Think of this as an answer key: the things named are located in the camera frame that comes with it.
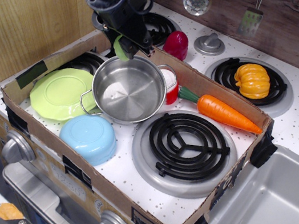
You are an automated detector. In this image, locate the silver oven door handle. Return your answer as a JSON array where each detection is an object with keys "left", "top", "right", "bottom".
[{"left": 2, "top": 162, "right": 99, "bottom": 224}]

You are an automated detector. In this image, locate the orange toy at bottom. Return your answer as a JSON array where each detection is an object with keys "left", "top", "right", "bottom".
[{"left": 0, "top": 203, "right": 24, "bottom": 221}]

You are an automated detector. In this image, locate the hanging silver strainer ladle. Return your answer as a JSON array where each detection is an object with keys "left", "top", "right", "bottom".
[{"left": 182, "top": 0, "right": 212, "bottom": 17}]

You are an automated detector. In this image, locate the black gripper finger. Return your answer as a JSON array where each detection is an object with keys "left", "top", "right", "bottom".
[{"left": 120, "top": 36, "right": 136, "bottom": 59}]

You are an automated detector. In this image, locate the back right black burner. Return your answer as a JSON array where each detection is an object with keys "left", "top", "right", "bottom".
[{"left": 204, "top": 57, "right": 294, "bottom": 118}]

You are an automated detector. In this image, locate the front left black burner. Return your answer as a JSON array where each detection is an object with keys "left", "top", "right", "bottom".
[{"left": 58, "top": 51, "right": 108, "bottom": 75}]

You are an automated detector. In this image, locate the hanging silver grater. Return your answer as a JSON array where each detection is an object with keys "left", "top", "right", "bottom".
[{"left": 237, "top": 0, "right": 264, "bottom": 38}]

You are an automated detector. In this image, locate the red and white toy cup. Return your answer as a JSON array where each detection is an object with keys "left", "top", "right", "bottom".
[{"left": 158, "top": 64, "right": 179, "bottom": 105}]

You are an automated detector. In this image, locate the light green plastic plate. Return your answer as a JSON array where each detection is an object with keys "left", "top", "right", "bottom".
[{"left": 29, "top": 68, "right": 96, "bottom": 121}]

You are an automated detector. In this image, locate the silver stove top knob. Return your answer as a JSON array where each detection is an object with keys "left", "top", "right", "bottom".
[{"left": 194, "top": 33, "right": 225, "bottom": 57}]

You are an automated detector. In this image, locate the light blue plastic bowl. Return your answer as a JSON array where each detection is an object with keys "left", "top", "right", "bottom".
[{"left": 59, "top": 115, "right": 116, "bottom": 166}]

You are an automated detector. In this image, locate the stainless steel pot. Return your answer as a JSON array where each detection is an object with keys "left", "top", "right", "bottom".
[{"left": 86, "top": 56, "right": 166, "bottom": 125}]

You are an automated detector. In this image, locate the light green toy broccoli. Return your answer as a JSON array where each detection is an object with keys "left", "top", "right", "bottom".
[{"left": 113, "top": 35, "right": 129, "bottom": 62}]

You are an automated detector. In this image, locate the front right black burner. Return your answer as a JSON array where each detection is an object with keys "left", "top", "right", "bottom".
[{"left": 132, "top": 110, "right": 237, "bottom": 199}]

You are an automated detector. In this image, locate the black burner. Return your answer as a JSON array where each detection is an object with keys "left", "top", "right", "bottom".
[
  {"left": 143, "top": 12, "right": 181, "bottom": 47},
  {"left": 58, "top": 51, "right": 108, "bottom": 75},
  {"left": 132, "top": 110, "right": 237, "bottom": 199},
  {"left": 204, "top": 57, "right": 294, "bottom": 118}
]

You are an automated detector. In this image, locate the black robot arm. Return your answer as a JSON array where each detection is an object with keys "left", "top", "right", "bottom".
[{"left": 85, "top": 0, "right": 154, "bottom": 60}]

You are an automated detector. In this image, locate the left silver oven knob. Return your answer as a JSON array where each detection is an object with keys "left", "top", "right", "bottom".
[{"left": 1, "top": 130, "right": 35, "bottom": 164}]

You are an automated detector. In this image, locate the yellow toy pumpkin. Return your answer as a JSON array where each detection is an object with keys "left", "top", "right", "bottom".
[{"left": 234, "top": 63, "right": 270, "bottom": 99}]

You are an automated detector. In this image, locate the dark red toy pepper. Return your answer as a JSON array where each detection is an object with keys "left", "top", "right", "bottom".
[{"left": 163, "top": 31, "right": 189, "bottom": 61}]

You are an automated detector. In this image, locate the back left black burner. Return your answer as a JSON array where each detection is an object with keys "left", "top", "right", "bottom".
[{"left": 143, "top": 12, "right": 181, "bottom": 47}]

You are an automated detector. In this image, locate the orange toy carrot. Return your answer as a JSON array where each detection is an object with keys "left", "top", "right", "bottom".
[{"left": 178, "top": 87, "right": 262, "bottom": 134}]

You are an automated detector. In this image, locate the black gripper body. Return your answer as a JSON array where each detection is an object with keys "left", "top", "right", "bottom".
[{"left": 91, "top": 0, "right": 153, "bottom": 56}]

